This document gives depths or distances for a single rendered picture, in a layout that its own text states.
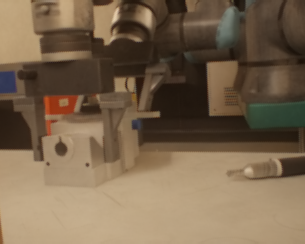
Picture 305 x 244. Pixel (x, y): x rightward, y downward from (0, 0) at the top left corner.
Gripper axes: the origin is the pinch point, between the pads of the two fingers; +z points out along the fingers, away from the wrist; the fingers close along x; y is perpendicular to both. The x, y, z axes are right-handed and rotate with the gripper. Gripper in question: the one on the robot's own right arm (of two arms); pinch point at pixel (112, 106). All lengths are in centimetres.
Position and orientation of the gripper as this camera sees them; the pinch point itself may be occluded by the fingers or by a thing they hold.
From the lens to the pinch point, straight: 76.4
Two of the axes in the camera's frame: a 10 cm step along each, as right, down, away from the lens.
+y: -3.1, -5.3, -7.9
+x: 9.4, -0.2, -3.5
